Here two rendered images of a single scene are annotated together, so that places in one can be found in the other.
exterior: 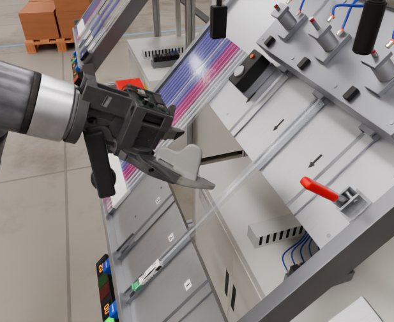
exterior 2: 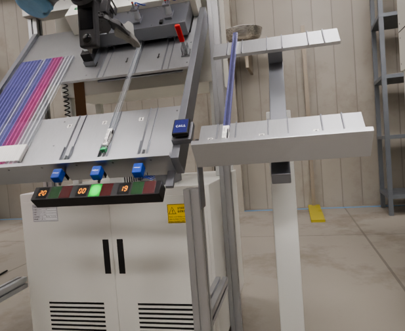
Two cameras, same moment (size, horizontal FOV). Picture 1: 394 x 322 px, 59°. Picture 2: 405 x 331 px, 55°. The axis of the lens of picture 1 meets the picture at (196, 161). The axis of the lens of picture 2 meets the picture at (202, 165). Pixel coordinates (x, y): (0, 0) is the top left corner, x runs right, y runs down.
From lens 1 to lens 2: 110 cm
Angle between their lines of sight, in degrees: 64
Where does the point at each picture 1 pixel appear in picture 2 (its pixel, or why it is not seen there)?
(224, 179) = not seen: hidden behind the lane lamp
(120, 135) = (102, 8)
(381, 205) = (195, 44)
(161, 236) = (94, 129)
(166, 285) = (127, 132)
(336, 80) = (150, 23)
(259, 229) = not seen: hidden behind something
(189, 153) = (128, 24)
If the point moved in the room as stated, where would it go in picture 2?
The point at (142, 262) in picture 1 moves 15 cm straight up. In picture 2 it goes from (92, 146) to (87, 89)
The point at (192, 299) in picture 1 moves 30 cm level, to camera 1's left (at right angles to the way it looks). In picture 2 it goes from (150, 118) to (59, 115)
